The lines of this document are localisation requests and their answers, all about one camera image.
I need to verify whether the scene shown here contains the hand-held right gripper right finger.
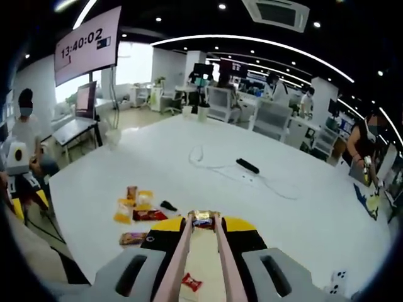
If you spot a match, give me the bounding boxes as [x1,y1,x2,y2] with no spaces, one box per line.
[220,216,313,302]

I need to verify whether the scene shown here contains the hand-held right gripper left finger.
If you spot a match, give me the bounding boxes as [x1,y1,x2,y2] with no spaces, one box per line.
[93,216,187,302]

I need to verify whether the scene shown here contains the purple brown food packet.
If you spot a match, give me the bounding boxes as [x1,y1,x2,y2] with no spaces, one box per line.
[119,232,149,247]

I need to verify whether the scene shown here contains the pink food tongs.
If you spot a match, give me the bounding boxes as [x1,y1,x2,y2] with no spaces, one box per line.
[150,211,249,302]

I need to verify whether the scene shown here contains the dark red food packet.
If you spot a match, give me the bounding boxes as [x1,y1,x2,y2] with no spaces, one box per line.
[132,208,167,223]

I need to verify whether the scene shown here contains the gold blue food packet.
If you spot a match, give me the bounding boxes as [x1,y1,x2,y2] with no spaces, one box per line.
[188,210,221,231]

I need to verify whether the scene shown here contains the red food candy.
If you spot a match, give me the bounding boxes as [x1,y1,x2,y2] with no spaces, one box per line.
[181,272,203,292]

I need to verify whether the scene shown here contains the operator in beige shirt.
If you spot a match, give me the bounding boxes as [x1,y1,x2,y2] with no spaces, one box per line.
[0,213,69,286]

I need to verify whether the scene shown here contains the black desk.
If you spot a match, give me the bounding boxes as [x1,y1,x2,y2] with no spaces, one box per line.
[51,118,104,164]

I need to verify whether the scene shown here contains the black oblong device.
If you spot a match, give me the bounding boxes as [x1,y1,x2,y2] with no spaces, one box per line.
[236,158,261,174]

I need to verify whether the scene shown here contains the small monitor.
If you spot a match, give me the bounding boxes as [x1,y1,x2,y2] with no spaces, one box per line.
[74,81,98,120]

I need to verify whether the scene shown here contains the white controller with black dots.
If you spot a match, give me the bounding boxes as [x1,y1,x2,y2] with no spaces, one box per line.
[328,269,349,297]

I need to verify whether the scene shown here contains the display stand pole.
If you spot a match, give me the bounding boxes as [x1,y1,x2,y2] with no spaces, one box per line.
[108,64,120,130]

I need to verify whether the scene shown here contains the white mesh office chair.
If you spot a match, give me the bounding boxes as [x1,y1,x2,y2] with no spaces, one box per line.
[253,102,293,142]
[206,86,236,122]

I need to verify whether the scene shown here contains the blue cloth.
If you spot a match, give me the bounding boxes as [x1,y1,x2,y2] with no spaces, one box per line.
[353,183,382,222]

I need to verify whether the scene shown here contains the yellow cloth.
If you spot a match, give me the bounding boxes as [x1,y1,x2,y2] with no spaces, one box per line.
[366,191,383,213]

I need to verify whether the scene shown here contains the white cup with dark lid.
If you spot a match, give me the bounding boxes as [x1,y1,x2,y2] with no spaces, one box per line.
[196,105,211,123]

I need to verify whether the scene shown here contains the large display screen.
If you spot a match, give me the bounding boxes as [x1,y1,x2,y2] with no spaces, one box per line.
[54,5,123,87]

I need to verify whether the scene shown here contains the long ceiling light strip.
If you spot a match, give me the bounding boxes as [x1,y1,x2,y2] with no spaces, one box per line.
[150,34,356,84]
[379,106,403,137]
[72,0,97,31]

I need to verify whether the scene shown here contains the black monitor on stand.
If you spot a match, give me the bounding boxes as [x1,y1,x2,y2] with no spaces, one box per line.
[191,62,214,86]

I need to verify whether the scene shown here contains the dark hanging sign screen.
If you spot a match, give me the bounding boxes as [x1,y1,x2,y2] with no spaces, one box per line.
[219,59,250,77]

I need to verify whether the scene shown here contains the ceiling air vent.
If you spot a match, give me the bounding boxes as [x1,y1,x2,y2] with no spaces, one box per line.
[241,0,311,32]

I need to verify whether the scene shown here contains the group of round ceiling spotlights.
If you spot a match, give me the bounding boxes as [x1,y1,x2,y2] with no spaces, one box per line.
[25,3,383,104]

